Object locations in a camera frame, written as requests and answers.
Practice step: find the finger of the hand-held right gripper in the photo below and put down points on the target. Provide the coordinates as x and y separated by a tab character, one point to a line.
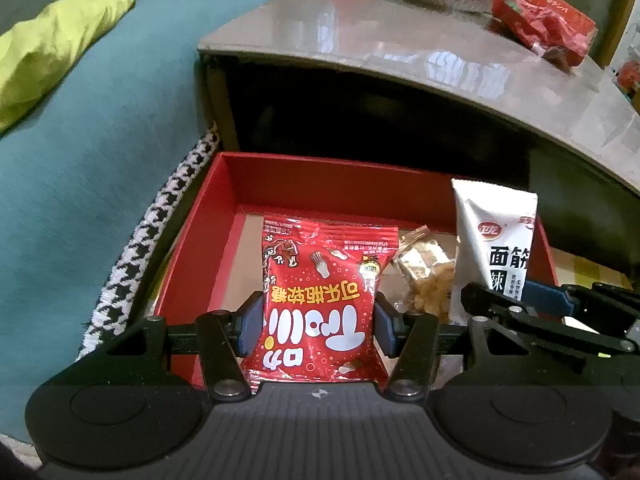
547	297
500	307

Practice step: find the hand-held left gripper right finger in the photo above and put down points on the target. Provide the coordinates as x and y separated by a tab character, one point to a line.
387	330

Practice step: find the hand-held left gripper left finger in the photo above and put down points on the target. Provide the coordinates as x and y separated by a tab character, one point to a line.
247	330

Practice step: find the white dark-label snack packet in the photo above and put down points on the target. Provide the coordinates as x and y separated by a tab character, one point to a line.
492	240

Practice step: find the red gummy candy packet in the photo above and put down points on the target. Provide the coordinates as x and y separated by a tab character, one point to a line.
320	310

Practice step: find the red cardboard box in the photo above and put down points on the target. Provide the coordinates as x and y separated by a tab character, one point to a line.
325	185

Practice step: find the small clear crispy snack packet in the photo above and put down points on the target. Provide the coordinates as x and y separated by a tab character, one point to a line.
425	270

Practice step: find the houndstooth cloth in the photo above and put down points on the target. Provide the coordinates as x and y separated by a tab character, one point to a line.
150	240

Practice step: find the blue blanket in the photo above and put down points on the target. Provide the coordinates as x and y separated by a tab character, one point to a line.
100	185

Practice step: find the crumpled red snack bags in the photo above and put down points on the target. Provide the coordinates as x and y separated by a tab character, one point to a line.
545	25

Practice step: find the grey coffee table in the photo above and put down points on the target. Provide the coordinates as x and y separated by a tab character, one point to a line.
380	45

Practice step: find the lime green pillow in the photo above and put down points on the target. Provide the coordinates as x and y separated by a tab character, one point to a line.
50	55

